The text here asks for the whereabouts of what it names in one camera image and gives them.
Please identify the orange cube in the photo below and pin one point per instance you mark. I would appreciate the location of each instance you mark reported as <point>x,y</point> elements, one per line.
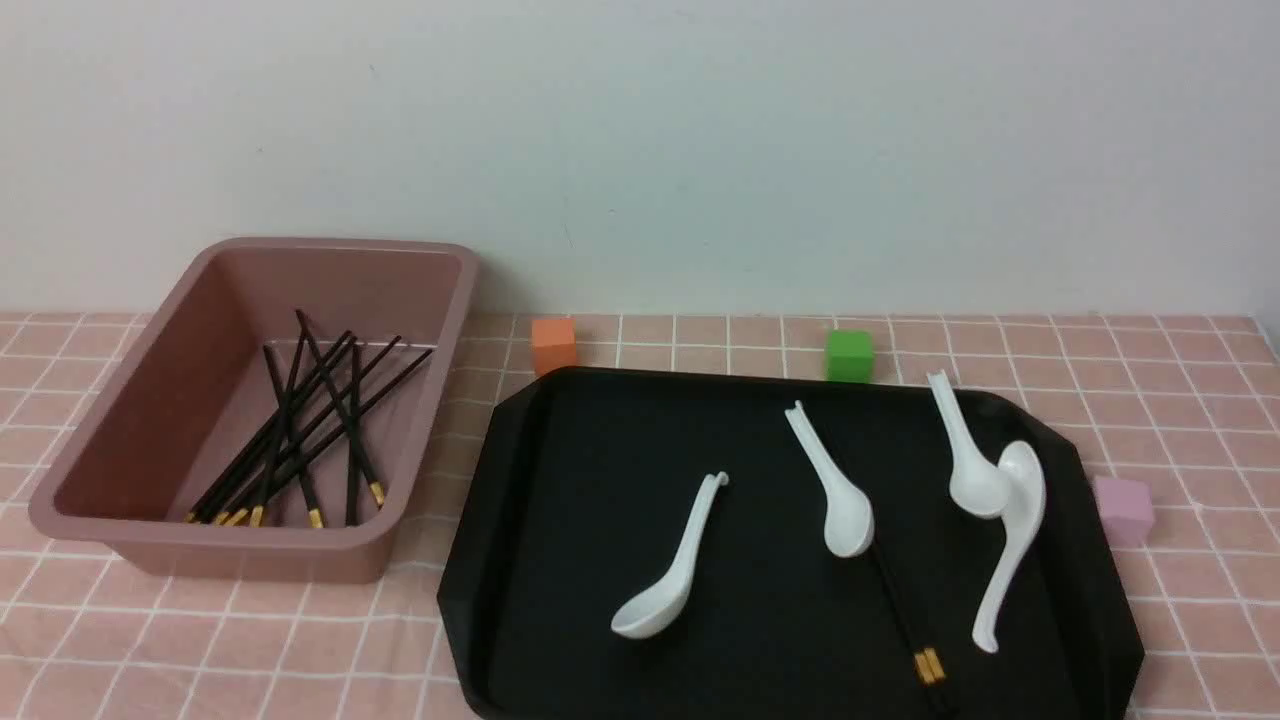
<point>553,343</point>

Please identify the green cube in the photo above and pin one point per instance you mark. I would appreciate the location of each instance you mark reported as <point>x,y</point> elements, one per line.
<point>850,356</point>

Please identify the white ceramic spoon left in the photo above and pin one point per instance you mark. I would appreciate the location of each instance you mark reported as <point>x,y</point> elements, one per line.
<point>651,611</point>

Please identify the white ceramic spoon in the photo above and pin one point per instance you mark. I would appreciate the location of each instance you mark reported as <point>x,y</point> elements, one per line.
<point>651,611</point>
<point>1022,519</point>
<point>849,524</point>
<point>976,485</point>

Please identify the white ceramic spoon middle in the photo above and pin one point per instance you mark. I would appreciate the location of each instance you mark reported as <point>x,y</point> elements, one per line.
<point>849,524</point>

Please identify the black chopstick in bin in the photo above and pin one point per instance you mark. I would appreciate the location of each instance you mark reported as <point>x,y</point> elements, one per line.
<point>292,453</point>
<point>282,429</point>
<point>339,402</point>
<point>315,439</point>
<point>353,435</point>
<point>231,476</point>

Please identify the white ceramic spoon upper right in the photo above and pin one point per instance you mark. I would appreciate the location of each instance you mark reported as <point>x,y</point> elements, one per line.
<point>976,485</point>

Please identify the pink plastic bin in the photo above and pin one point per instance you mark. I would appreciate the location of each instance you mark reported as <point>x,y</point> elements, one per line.
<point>194,388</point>

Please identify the white ceramic spoon far right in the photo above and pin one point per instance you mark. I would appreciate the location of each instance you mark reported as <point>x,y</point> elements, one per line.
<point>1022,519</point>

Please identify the black chopstick on tray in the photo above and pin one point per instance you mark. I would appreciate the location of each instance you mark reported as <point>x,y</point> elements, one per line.
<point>919,624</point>
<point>900,614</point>

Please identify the pink cube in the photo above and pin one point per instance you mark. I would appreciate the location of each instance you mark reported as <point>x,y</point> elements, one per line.
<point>1126,510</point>

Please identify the pink checkered tablecloth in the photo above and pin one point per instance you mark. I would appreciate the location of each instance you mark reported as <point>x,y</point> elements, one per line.
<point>1184,404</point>

